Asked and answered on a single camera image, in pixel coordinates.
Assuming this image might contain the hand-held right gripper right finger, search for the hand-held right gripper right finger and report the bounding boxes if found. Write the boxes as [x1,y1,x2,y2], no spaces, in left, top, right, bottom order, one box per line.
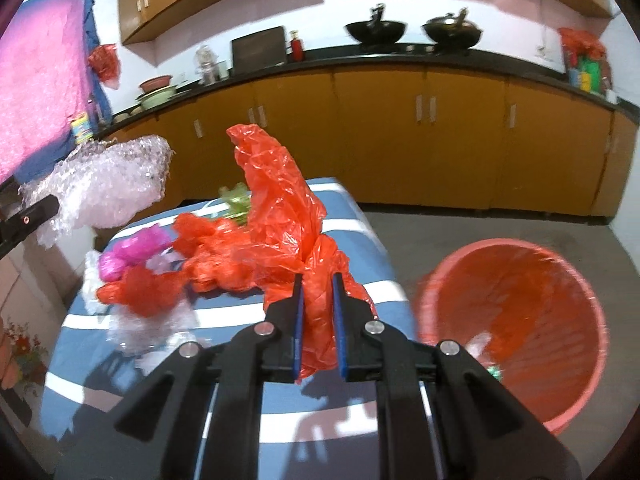
[333,273,583,480]

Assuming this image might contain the large red plastic bag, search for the large red plastic bag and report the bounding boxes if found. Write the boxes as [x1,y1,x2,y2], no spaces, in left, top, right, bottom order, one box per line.
[226,124,379,386]

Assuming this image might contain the colourful small box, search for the colourful small box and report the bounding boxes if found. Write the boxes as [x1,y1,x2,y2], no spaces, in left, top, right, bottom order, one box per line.
[70,112,94,144]

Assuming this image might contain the red plastic bag in basket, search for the red plastic bag in basket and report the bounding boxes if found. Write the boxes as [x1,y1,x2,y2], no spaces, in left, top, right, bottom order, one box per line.
[480,280,551,361]

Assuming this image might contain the clear crumpled plastic wrap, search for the clear crumpled plastic wrap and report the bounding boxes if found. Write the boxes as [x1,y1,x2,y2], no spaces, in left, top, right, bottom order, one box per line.
[82,250,202,362]

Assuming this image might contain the black wok with lid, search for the black wok with lid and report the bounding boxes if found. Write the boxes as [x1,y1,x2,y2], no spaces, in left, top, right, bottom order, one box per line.
[421,7,484,44]

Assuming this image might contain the red bag on countertop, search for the red bag on countertop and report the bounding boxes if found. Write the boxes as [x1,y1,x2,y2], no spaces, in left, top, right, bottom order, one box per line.
[557,27,610,94]

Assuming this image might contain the red plastic basket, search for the red plastic basket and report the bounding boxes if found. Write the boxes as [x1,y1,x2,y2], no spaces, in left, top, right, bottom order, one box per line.
[414,239,609,437]

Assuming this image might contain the red hanging plastic bag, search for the red hanging plastic bag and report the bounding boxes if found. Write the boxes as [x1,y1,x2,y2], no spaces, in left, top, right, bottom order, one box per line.
[88,44,122,90]

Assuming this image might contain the green packet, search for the green packet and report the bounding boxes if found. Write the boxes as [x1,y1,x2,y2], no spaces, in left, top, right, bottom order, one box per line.
[579,57,602,92]

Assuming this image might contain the black kitchen countertop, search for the black kitchen countertop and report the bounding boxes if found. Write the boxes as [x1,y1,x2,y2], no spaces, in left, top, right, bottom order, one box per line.
[95,46,640,136]

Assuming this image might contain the small red plastic bag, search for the small red plastic bag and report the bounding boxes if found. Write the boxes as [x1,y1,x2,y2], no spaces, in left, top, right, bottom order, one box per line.
[97,265,187,317]

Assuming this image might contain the black board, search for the black board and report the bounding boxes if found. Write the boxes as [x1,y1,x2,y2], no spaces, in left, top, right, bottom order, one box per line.
[230,26,287,75]

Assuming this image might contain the green plastic bag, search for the green plastic bag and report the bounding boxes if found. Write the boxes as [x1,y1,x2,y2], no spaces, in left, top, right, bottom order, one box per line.
[218,185,252,224]

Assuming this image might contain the blue white striped tablecloth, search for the blue white striped tablecloth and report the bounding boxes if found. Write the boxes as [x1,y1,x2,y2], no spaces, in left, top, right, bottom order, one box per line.
[40,177,417,480]

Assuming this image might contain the floral printed box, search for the floral printed box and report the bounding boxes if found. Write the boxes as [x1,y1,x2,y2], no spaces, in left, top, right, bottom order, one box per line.
[0,317,50,402]

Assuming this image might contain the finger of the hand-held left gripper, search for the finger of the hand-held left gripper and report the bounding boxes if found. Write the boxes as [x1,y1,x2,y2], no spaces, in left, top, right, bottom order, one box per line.
[0,194,60,257]

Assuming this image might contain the pink basin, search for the pink basin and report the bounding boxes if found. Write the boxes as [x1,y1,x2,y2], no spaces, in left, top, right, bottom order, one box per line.
[138,75,174,94]

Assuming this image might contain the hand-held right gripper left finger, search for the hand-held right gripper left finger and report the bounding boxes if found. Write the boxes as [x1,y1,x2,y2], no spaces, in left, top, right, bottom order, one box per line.
[55,274,304,480]

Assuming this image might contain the wooden base cabinets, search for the wooden base cabinets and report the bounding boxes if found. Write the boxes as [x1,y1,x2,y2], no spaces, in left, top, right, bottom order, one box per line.
[92,62,638,218]

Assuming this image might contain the clear bubble wrap sheet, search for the clear bubble wrap sheet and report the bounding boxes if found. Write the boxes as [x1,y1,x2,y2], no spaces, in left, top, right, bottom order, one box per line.
[20,135,174,249]

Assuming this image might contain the pink curtain with blue edge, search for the pink curtain with blue edge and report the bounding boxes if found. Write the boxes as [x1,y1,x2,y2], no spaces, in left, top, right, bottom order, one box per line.
[0,0,112,187]

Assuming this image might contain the beige cabinet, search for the beige cabinet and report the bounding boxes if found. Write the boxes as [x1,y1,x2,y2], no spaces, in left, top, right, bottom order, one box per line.
[0,230,96,343]

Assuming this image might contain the pink plastic bag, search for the pink plastic bag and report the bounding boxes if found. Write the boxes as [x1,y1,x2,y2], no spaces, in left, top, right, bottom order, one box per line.
[98,227,174,284]

